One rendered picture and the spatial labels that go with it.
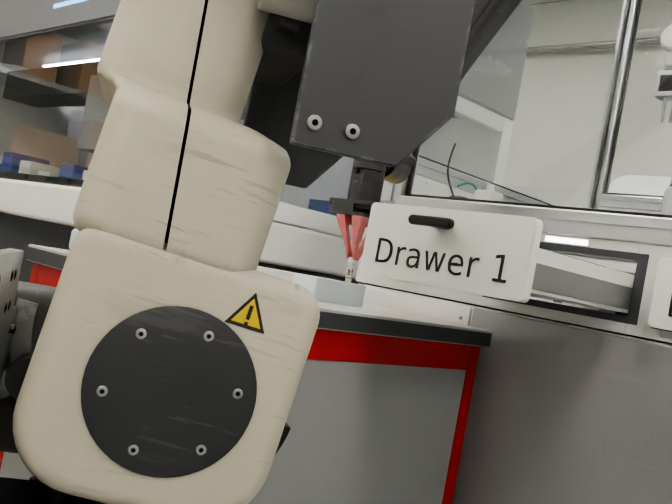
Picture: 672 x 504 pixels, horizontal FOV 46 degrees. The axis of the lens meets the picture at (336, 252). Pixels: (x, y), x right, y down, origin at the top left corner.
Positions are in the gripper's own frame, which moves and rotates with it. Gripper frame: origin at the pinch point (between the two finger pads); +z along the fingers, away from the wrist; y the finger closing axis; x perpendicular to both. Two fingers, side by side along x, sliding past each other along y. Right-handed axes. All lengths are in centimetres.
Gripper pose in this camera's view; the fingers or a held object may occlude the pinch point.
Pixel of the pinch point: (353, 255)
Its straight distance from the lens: 135.8
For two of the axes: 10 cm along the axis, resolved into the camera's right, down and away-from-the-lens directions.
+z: -1.8, 9.8, -0.3
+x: -6.0, -1.3, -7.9
